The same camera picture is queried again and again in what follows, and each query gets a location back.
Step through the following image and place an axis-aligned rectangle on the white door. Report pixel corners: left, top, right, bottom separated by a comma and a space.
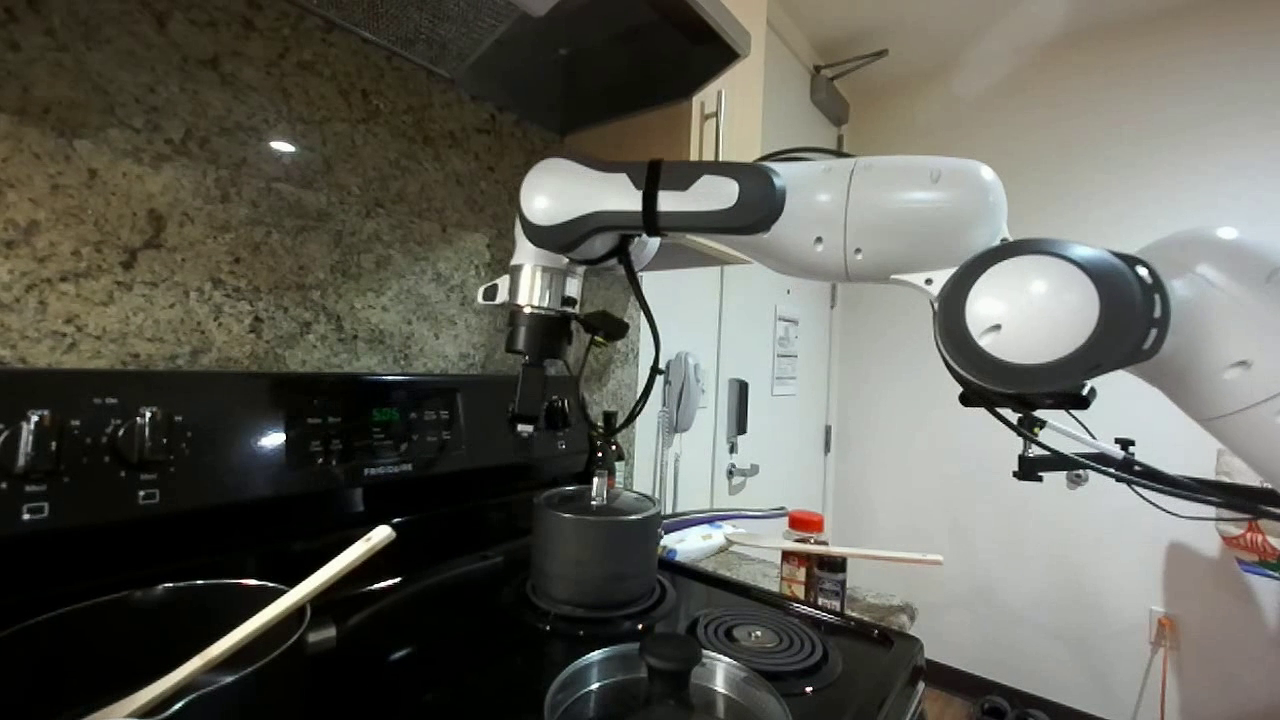
633, 23, 842, 551

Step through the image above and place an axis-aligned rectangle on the range hood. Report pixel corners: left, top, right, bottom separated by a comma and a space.
295, 0, 750, 131

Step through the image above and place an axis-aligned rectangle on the wall phone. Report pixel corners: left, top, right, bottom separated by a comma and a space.
660, 352, 698, 437

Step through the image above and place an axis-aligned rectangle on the black pot with lid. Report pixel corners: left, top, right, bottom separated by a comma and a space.
528, 409, 667, 618

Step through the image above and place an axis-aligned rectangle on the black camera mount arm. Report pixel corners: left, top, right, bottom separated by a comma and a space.
991, 412, 1280, 520

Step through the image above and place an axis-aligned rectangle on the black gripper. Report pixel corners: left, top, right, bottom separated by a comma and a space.
503, 311, 573, 437

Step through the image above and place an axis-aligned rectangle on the beige upper cabinet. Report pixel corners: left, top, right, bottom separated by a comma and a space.
563, 0, 769, 162

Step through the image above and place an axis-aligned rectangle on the large black pot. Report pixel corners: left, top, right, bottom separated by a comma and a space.
0, 577, 394, 720

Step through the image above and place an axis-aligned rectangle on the white blue packet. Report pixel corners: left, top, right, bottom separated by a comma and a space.
660, 522, 727, 563

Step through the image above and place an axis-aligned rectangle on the black camera on stand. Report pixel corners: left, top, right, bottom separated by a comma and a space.
959, 382, 1094, 412

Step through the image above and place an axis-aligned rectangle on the wooden spoon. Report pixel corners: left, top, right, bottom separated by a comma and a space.
83, 522, 394, 720

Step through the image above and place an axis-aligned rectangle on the wooden spatula on counter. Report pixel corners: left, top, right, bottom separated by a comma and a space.
725, 535, 949, 563

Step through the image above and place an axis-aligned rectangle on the spice jar with orange lid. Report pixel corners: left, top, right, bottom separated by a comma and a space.
779, 507, 849, 612

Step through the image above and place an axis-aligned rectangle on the black electric stove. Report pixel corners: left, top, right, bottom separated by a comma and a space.
0, 373, 925, 720

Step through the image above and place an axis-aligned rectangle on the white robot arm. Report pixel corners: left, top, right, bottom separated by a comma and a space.
476, 154, 1280, 481

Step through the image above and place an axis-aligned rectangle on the steel pot with glass lid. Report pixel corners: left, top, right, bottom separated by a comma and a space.
538, 631, 793, 720

